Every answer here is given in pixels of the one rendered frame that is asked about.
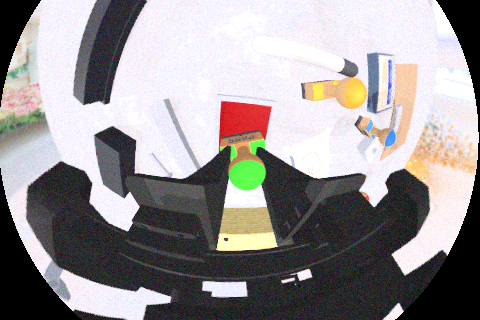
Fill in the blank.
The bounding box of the yellow rubber stamp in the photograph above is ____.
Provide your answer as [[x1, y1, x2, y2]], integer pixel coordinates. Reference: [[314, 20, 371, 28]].
[[301, 77, 367, 109]]

